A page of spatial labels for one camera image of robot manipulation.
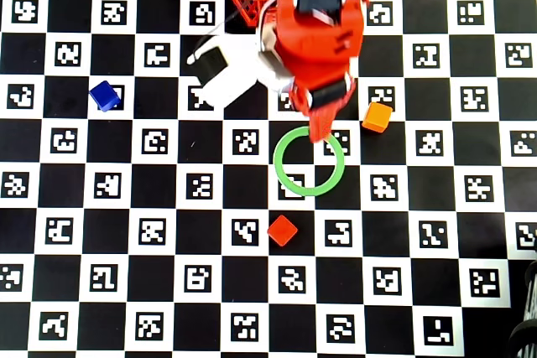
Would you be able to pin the red gripper black motor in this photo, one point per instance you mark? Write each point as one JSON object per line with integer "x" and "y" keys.
{"x": 328, "y": 96}

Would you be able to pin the orange cube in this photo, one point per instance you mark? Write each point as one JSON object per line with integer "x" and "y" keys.
{"x": 376, "y": 117}

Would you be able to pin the red cube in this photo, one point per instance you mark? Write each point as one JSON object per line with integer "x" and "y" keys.
{"x": 282, "y": 230}

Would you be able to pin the blue cube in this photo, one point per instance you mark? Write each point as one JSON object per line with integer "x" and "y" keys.
{"x": 104, "y": 96}

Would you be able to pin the red robot arm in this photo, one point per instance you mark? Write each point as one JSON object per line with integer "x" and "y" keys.
{"x": 310, "y": 39}

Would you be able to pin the black white marker checkerboard mat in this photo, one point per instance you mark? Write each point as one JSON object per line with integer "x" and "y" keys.
{"x": 197, "y": 232}

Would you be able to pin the black ribbed stand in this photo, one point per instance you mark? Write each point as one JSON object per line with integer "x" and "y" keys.
{"x": 530, "y": 333}

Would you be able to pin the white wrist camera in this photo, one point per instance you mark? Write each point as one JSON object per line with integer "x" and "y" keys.
{"x": 235, "y": 81}

